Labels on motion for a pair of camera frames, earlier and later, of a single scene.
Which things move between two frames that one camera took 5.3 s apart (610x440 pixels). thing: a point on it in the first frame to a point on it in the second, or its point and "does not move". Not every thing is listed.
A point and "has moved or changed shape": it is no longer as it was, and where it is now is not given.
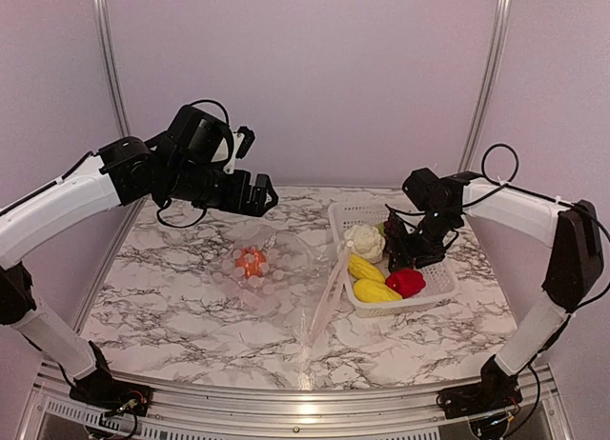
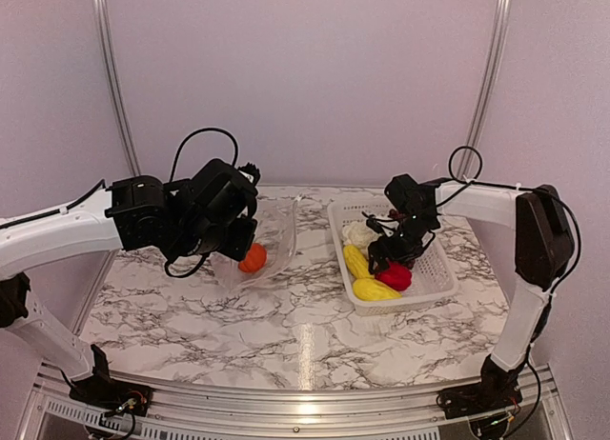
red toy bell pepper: x=406 y=281 has moved or changed shape
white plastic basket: x=441 y=279 does not move
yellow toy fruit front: x=369 y=290 does not move
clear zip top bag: x=274 y=271 has moved or changed shape
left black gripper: x=237 y=202 to x=238 y=248
